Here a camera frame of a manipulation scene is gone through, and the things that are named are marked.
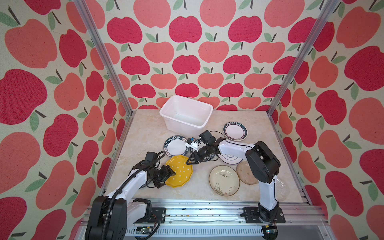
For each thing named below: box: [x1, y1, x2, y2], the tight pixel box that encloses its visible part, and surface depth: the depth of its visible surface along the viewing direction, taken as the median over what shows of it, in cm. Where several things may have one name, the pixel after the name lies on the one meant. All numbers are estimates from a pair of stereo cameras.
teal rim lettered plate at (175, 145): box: [163, 135, 189, 157], surface depth 101 cm
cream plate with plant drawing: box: [209, 165, 240, 197], surface depth 86 cm
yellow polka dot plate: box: [165, 155, 193, 188], surface depth 87 cm
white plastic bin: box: [159, 95, 214, 138], surface depth 109 cm
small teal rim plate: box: [223, 121, 248, 142], surface depth 110 cm
